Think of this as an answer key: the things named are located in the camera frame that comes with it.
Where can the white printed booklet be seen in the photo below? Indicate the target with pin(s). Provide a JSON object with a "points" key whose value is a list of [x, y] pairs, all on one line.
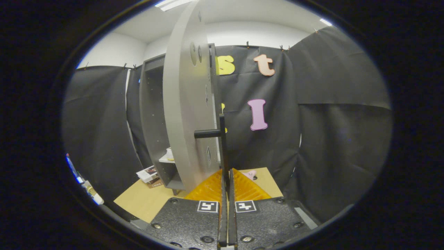
{"points": [[147, 173]]}

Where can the blue and white object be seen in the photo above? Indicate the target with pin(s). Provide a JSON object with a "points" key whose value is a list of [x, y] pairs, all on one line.
{"points": [[92, 192]]}

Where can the long ceiling light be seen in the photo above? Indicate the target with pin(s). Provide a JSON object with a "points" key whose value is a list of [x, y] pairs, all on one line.
{"points": [[171, 4], [325, 22]]}

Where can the pink plush toy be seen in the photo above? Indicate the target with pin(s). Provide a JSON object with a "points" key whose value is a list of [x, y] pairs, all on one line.
{"points": [[250, 174]]}

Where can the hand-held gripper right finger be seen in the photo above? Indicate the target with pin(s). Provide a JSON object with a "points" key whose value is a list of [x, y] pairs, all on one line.
{"points": [[232, 222]]}

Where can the black backdrop cloth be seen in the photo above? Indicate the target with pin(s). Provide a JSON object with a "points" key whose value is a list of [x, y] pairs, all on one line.
{"points": [[329, 139]]}

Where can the grey shoe cabinet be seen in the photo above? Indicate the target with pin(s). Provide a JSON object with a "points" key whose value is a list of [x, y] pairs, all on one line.
{"points": [[152, 114]]}

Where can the small brown box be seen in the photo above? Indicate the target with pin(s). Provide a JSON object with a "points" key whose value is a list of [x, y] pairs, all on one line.
{"points": [[156, 183]]}

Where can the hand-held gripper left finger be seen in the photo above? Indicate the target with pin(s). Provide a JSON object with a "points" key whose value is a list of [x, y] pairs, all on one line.
{"points": [[223, 222]]}

